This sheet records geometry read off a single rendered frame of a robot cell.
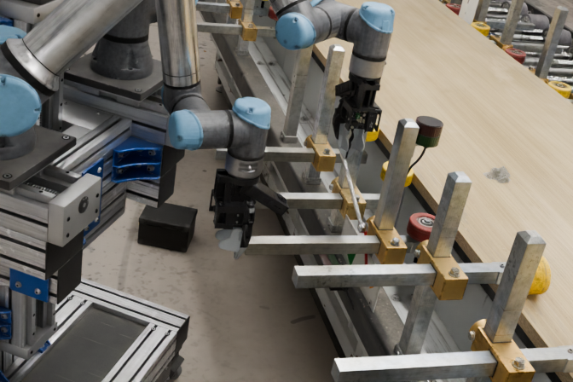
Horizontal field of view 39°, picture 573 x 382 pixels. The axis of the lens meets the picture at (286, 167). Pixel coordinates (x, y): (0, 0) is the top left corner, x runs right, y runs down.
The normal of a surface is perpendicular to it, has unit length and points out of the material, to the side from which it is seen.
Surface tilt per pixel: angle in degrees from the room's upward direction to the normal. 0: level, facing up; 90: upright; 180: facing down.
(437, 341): 0
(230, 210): 90
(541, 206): 0
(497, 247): 0
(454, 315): 90
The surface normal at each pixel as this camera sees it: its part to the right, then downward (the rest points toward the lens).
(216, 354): 0.16, -0.87
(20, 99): 0.26, 0.57
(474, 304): -0.96, -0.02
